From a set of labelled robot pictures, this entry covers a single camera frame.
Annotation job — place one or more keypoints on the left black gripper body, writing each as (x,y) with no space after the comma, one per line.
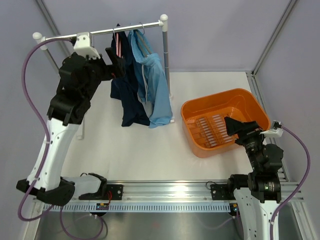
(102,71)

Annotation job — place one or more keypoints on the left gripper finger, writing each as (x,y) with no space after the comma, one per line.
(118,70)
(115,59)

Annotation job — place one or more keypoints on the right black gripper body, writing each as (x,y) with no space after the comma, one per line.
(253,136)

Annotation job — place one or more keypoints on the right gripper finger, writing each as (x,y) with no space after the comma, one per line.
(230,121)
(232,131)

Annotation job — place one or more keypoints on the pink hanger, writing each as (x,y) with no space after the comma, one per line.
(117,44)

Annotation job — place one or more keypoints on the grey hanger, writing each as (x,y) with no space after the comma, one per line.
(142,42)

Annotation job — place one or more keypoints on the light blue shorts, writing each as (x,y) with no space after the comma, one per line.
(152,84)

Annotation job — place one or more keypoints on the navy blue shorts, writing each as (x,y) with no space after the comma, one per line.
(125,88)

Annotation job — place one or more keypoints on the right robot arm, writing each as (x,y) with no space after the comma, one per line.
(258,193)

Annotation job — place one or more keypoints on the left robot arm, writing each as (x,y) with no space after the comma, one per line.
(80,77)

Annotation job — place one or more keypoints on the orange plastic basket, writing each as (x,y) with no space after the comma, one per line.
(203,120)

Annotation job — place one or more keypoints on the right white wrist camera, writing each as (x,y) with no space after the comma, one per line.
(275,130)

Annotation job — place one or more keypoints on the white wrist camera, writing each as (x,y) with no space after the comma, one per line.
(83,46)
(275,130)

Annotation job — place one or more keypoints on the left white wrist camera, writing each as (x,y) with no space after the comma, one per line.
(83,46)

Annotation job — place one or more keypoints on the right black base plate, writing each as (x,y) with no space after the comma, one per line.
(220,192)

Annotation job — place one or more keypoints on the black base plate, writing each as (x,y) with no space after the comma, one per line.
(113,192)
(220,192)

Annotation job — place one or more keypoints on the aluminium mounting rail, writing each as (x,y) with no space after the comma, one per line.
(144,192)

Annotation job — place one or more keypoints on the white slotted cable duct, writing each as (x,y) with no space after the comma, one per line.
(139,207)

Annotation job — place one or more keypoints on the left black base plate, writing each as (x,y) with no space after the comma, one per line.
(113,192)

